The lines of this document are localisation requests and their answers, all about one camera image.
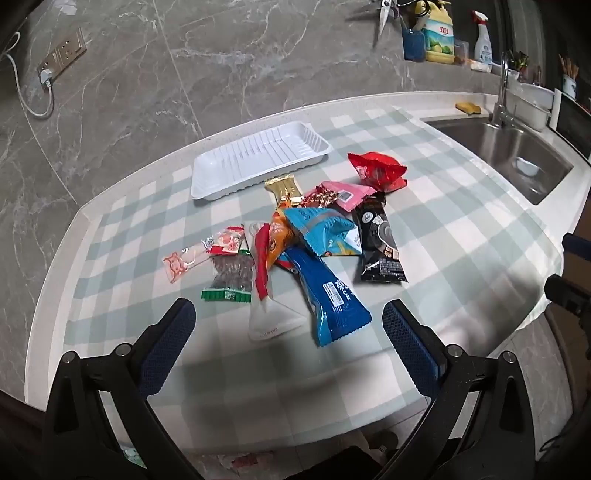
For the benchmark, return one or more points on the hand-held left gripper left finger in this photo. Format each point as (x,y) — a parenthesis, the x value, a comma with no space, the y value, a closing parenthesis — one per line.
(166,341)

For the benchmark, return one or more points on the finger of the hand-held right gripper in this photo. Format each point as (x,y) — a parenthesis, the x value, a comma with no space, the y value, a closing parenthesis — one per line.
(565,293)
(577,244)

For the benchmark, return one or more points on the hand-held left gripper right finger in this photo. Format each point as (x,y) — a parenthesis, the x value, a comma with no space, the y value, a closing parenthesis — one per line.
(411,346)

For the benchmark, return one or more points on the clear packet with red print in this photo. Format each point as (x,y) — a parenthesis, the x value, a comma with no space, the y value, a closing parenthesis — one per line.
(178,265)

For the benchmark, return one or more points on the green-edged seed packet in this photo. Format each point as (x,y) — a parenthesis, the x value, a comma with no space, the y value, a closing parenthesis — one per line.
(233,272)

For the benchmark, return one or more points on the dark blue snack packet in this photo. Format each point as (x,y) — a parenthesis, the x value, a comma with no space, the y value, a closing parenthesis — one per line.
(328,295)

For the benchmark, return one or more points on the black snack packet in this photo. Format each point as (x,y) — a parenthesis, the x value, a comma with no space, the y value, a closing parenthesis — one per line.
(378,244)

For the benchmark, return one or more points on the white packet with red stripe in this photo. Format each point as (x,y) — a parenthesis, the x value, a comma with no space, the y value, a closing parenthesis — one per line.
(272,318)

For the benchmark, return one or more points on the red white snack packet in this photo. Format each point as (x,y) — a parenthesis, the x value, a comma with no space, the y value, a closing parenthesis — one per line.
(226,242)

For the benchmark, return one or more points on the light blue snack packet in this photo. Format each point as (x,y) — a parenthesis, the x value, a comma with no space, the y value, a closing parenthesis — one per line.
(318,228)

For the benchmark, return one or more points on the orange snack packet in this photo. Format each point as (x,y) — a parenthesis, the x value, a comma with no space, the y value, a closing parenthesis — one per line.
(279,235)

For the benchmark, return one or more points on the pink snack packet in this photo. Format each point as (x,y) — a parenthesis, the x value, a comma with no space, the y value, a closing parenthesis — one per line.
(351,194)

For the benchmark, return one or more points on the red gold candy packet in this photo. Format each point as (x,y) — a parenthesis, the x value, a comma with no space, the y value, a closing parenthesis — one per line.
(321,197)

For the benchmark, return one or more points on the red puffy snack packet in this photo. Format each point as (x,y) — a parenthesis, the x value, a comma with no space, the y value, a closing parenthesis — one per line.
(376,170)

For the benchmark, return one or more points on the gold snack packet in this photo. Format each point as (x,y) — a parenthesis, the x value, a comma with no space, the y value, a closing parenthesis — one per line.
(284,189)

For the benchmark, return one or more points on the white plastic tray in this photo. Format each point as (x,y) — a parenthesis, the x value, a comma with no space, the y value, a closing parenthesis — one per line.
(258,157)

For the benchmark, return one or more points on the bowl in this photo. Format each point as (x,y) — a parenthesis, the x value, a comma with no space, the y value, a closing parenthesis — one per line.
(527,167)

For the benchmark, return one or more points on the black appliance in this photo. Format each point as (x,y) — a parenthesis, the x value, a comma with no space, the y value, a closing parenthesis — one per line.
(575,124)

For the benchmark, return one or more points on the steel sink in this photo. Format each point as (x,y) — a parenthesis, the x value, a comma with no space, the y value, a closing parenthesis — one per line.
(485,147)

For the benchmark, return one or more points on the white dish rack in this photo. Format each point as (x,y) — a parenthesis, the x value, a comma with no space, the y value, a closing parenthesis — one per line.
(535,106)

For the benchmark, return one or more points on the chopstick holder cup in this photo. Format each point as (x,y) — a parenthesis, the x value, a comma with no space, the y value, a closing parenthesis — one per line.
(569,85)

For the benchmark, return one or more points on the chrome faucet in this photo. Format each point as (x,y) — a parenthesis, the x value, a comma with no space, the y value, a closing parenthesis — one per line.
(503,92)

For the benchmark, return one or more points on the yellow sponge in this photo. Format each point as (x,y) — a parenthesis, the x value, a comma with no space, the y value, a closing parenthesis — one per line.
(468,107)

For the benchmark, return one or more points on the white spray bottle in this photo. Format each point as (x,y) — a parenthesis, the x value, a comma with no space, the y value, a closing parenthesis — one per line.
(482,46)

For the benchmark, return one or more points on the clear plastic container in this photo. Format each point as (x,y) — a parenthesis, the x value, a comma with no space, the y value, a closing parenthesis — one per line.
(461,53)

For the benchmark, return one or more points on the yellow detergent bottle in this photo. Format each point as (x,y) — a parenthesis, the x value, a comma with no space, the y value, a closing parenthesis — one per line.
(438,41)

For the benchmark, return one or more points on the blue cup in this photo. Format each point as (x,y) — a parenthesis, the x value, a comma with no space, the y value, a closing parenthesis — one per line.
(413,44)

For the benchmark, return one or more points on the scissors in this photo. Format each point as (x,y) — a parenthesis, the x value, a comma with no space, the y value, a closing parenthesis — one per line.
(383,18)

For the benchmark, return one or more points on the gold wall outlet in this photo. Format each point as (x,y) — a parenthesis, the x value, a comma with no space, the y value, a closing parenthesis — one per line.
(64,53)

